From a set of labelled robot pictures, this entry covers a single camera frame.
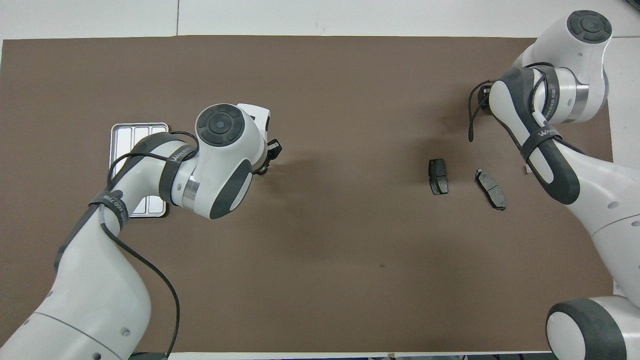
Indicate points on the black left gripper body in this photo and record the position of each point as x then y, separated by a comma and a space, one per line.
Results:
274, 148

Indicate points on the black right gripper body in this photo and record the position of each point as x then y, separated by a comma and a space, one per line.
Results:
484, 93

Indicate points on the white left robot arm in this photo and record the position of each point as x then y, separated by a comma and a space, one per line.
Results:
75, 300

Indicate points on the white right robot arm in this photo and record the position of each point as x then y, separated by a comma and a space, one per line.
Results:
615, 200

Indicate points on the silver metal tray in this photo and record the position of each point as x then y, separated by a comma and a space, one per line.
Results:
130, 134

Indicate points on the dark grey rectangular brake pad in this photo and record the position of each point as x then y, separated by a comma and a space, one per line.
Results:
438, 176

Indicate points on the dark grey curved brake pad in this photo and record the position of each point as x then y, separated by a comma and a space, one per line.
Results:
491, 189

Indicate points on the brown table mat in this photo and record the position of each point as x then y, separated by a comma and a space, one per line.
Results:
350, 75

